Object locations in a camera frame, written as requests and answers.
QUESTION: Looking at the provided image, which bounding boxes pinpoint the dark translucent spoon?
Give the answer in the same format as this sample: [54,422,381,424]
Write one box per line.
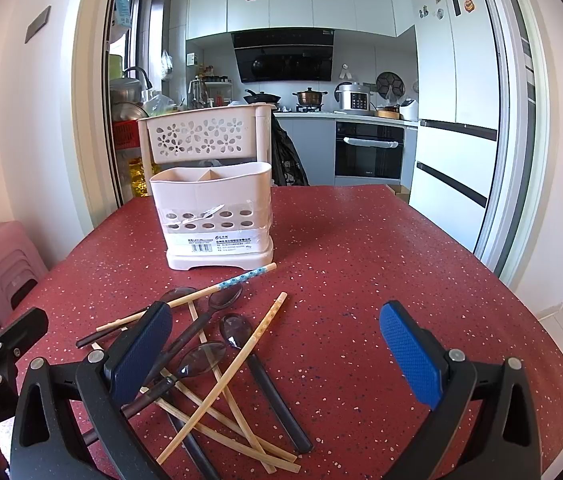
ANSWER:
[76,287,196,349]
[146,284,242,382]
[220,313,313,454]
[81,340,229,449]

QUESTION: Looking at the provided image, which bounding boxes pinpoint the plain wooden chopstick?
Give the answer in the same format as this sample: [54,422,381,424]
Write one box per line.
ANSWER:
[188,301,277,474]
[155,399,301,474]
[175,382,298,463]

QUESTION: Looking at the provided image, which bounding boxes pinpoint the orange patterned chopstick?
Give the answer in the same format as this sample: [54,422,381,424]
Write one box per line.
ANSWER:
[157,292,287,464]

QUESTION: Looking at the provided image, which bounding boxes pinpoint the blue patterned chopstick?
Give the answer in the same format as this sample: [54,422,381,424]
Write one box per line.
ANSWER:
[96,262,277,330]

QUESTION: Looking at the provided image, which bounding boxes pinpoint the pink plastic stool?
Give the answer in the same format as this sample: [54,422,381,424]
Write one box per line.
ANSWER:
[0,221,48,326]

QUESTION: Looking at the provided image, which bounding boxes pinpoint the yellow gold package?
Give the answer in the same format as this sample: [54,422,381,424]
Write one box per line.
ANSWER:
[128,157,160,197]

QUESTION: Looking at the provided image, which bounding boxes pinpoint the steel pot with lid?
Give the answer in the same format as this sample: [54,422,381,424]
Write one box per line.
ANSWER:
[109,77,143,104]

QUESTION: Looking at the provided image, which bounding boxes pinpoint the pink utensil holder caddy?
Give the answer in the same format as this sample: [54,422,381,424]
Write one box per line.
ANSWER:
[150,162,274,271]

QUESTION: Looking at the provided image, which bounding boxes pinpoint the built-in black oven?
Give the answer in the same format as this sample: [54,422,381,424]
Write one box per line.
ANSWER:
[335,122,405,180]

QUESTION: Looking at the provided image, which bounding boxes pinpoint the spice rack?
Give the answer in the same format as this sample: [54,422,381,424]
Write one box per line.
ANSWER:
[188,76,233,108]

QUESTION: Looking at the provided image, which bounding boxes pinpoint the black bag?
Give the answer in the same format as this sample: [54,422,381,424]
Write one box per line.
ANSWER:
[271,114,310,186]

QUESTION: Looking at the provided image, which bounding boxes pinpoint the white small appliance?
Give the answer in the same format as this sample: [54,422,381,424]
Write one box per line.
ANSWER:
[400,98,419,122]

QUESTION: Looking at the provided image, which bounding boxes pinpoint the white refrigerator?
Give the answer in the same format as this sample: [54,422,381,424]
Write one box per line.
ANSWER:
[409,0,499,250]

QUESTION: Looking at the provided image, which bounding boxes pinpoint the black wok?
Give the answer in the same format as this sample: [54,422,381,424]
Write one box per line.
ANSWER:
[244,89,280,105]

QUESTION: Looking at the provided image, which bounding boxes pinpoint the silver rice cooker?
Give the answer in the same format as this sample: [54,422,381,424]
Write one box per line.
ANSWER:
[333,81,371,115]

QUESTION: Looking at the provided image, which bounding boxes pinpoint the black round trivet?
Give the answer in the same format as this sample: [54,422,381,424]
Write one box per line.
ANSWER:
[376,72,405,103]

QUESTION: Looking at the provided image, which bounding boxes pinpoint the brass cooking pot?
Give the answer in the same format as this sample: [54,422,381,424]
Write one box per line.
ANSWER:
[293,88,327,108]

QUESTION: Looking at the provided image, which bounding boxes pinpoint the black range hood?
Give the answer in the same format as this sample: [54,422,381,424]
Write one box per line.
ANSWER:
[231,27,335,82]

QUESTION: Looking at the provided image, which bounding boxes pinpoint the white upper cabinets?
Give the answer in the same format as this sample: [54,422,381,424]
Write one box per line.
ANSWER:
[186,0,414,40]

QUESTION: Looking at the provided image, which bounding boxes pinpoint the grey wall switch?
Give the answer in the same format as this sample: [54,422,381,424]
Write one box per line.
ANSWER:
[24,6,52,44]

